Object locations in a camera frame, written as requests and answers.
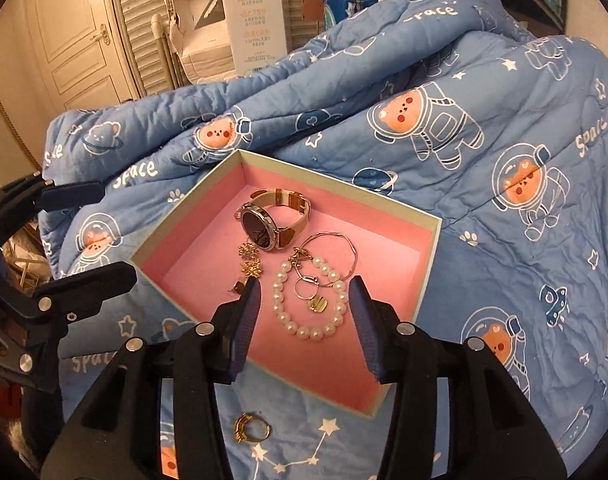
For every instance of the louvered closet doors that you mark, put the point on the louvered closet doors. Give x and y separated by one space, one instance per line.
139 20

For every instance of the white baby high chair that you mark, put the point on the white baby high chair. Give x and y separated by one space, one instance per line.
194 35

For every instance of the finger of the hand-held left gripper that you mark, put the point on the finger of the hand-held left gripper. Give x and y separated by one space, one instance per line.
94 285
74 196

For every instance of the tall white carton box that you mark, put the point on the tall white carton box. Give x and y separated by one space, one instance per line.
254 20

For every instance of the cream panelled door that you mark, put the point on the cream panelled door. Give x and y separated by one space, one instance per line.
59 35

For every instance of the mint box with pink lining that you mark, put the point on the mint box with pink lining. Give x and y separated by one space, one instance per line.
384 240

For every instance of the blue astronaut bear blanket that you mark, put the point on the blue astronaut bear blanket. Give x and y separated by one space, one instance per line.
484 110

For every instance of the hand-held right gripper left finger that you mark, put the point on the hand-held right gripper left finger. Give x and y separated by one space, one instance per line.
244 320

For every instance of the gold snowflake earring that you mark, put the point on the gold snowflake earring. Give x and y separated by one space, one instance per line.
251 269
247 251

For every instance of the small brown stud earring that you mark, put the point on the small brown stud earring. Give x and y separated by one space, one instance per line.
238 288

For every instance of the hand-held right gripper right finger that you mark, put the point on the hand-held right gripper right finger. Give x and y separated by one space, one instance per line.
366 320

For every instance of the blue tissue pack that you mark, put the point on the blue tissue pack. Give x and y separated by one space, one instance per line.
344 10

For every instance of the thin silver bangle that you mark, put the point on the thin silver bangle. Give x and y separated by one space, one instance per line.
356 257

